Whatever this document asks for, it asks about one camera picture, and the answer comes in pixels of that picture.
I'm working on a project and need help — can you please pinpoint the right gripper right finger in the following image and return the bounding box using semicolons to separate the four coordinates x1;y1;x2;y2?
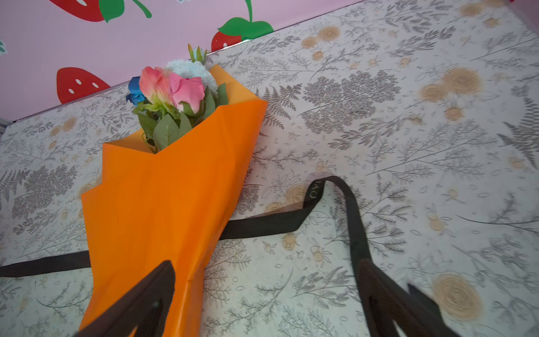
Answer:
357;259;457;336

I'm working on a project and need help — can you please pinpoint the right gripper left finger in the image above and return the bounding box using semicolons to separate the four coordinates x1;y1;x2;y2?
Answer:
77;261;175;337

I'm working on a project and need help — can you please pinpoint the black ribbon strap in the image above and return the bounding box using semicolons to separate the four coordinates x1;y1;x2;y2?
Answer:
0;176;445;337

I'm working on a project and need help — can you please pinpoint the orange wrapping paper sheet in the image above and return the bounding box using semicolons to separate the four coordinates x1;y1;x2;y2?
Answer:
80;66;268;336

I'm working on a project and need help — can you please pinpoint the blue fake rose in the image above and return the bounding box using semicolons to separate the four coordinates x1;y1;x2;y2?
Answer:
126;77;146;106

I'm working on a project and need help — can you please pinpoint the pink fake rose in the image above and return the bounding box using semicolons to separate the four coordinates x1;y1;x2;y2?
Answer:
169;73;229;126
132;66;182;150

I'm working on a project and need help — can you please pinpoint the white fake rose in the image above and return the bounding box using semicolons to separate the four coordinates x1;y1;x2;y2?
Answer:
165;44;218;94

